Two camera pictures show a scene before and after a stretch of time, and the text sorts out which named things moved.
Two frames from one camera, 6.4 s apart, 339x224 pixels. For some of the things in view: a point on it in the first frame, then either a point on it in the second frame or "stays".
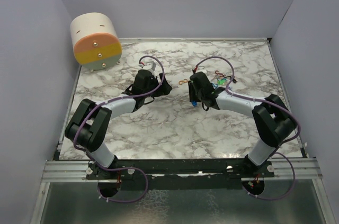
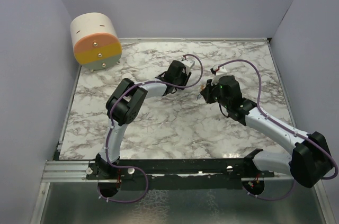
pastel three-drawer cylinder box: (95, 42) stays
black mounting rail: (180, 174) stays
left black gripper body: (161, 90) to (183, 78)
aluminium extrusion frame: (66, 171) stays
